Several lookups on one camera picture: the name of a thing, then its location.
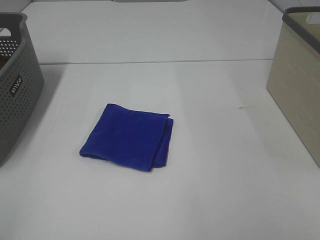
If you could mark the blue towel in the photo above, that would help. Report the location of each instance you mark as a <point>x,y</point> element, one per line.
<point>130,138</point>

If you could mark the beige basket with grey rim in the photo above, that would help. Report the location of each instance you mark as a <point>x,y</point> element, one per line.
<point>294,78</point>

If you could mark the grey perforated plastic basket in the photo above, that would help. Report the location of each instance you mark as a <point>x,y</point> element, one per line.
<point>21,80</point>

